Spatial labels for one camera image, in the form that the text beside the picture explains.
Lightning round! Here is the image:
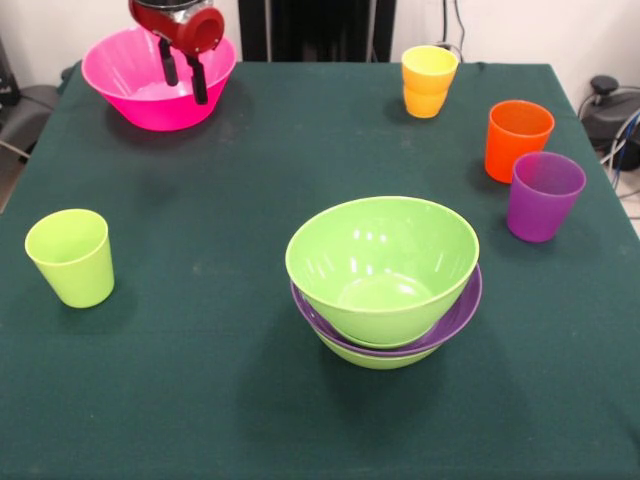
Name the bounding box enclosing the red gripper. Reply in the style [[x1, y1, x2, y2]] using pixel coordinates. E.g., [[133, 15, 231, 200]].
[[127, 0, 226, 107]]

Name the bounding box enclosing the medium green plastic bowl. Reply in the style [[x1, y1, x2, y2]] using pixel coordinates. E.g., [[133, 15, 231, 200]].
[[314, 329, 442, 371]]

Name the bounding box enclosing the lime green plastic cup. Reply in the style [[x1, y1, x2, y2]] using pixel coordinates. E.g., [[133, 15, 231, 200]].
[[24, 208, 116, 310]]

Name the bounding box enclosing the purple plastic cup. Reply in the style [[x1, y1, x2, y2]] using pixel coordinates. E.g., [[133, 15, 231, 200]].
[[506, 151, 587, 244]]

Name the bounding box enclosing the large green plastic bowl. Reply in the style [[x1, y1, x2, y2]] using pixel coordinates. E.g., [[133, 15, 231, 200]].
[[284, 195, 481, 346]]

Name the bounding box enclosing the orange plastic cup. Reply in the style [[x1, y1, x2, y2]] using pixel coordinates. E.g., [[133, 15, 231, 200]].
[[483, 100, 556, 185]]

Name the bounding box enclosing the yellow plastic cup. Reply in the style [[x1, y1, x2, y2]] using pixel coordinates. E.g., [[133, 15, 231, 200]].
[[400, 44, 460, 96], [403, 85, 449, 120]]

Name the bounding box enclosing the tangle of cables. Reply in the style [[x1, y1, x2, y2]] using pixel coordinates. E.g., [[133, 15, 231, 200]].
[[598, 107, 640, 201]]

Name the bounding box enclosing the large pink plastic bowl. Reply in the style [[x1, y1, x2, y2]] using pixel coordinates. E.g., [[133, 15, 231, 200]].
[[80, 27, 239, 133]]

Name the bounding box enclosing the dark green tablecloth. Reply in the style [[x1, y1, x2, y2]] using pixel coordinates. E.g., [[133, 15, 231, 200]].
[[0, 59, 640, 480]]

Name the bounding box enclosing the purple plastic bowl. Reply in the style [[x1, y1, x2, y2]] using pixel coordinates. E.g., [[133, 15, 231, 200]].
[[289, 262, 484, 357]]

